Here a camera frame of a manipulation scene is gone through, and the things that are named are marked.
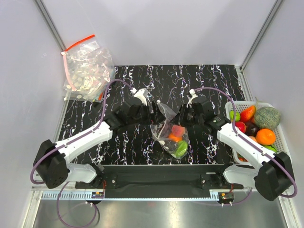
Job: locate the small green apple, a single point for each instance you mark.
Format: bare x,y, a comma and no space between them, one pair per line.
234,115

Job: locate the white plastic fruit basket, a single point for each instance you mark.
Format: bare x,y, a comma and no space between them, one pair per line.
280,142

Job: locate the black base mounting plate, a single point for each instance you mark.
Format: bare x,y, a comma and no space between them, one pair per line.
201,176

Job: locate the green starfruit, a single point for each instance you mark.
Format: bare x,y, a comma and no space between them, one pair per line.
181,149

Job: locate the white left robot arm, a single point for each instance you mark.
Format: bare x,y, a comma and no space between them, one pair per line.
53,161

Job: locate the red orange pepper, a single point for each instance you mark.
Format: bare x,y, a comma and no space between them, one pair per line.
247,114

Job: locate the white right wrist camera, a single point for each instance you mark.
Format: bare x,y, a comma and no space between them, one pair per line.
191,97

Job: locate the small fruits in basket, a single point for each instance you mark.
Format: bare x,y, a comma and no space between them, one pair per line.
241,158

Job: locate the green netted melon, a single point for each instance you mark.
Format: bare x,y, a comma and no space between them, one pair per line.
267,118

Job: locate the orange fruit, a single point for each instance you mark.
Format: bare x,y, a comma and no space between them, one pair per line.
265,137
174,138

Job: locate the dark plum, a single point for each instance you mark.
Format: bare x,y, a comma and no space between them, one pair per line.
251,129

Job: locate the stack of zip bags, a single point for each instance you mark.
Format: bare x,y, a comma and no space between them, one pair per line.
89,69

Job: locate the clear spotted zip bag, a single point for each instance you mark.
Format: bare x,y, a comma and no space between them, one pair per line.
168,145

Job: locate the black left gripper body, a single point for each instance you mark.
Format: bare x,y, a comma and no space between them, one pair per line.
143,118

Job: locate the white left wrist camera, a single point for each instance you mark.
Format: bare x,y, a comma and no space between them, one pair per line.
142,94

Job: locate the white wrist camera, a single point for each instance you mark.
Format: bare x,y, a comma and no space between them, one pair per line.
142,94
191,97

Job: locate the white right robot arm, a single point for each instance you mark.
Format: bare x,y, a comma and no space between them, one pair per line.
271,174

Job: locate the green apple front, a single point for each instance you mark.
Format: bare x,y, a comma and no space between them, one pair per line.
271,147

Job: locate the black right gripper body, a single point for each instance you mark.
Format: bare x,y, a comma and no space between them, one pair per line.
190,118

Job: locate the black marble pattern mat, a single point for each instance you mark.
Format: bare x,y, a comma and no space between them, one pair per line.
170,85

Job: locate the purple grape bunch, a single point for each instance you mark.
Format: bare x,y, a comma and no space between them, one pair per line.
166,129

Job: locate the peach fruit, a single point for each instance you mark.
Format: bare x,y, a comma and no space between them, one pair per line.
178,131

